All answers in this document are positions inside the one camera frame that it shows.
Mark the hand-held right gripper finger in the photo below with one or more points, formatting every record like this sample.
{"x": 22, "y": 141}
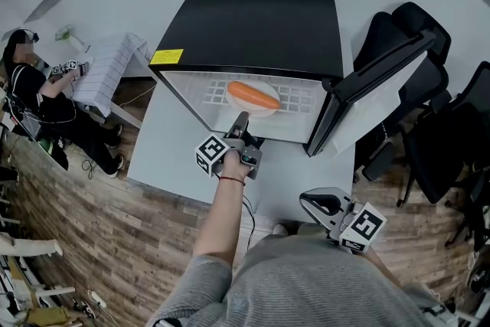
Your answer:
{"x": 325, "y": 190}
{"x": 315, "y": 214}

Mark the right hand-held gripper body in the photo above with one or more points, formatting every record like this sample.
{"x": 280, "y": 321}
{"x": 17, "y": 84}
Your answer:
{"x": 363, "y": 227}

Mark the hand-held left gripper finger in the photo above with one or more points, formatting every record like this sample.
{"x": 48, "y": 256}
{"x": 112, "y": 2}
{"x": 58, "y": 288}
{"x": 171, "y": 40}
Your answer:
{"x": 241, "y": 122}

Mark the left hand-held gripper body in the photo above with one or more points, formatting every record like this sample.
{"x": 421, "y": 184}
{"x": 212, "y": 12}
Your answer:
{"x": 210, "y": 155}

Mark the white round plate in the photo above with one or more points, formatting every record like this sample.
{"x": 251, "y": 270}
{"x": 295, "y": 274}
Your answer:
{"x": 264, "y": 112}

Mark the orange carrot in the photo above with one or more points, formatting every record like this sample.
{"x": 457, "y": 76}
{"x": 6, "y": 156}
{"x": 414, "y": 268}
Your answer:
{"x": 252, "y": 95}

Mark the black mini fridge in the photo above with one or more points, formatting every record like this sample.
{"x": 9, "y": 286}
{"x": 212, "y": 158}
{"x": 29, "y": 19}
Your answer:
{"x": 249, "y": 30}

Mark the person's left forearm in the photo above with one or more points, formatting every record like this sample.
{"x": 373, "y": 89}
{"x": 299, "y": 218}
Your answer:
{"x": 220, "y": 222}

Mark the person's right forearm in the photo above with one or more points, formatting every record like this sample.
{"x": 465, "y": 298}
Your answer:
{"x": 381, "y": 268}

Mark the person's left hand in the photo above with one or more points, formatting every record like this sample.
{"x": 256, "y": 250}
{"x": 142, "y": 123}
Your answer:
{"x": 234, "y": 164}

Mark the person's left shoe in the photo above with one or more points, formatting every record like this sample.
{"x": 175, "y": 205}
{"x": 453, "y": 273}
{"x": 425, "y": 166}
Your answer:
{"x": 279, "y": 230}

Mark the person's grey striped shirt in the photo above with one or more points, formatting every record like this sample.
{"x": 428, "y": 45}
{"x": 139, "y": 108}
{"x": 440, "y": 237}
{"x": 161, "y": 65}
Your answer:
{"x": 306, "y": 287}

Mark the black office chair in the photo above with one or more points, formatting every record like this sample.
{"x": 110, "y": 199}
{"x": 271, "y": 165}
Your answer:
{"x": 440, "y": 149}
{"x": 421, "y": 23}

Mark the table with checked cloth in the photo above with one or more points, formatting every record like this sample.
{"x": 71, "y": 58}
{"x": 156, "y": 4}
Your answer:
{"x": 99, "y": 80}

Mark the white power strip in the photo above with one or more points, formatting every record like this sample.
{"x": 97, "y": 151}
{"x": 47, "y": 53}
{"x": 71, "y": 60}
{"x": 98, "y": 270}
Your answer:
{"x": 97, "y": 298}

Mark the white vase with green plant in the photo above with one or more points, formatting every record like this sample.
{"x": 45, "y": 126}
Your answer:
{"x": 63, "y": 33}

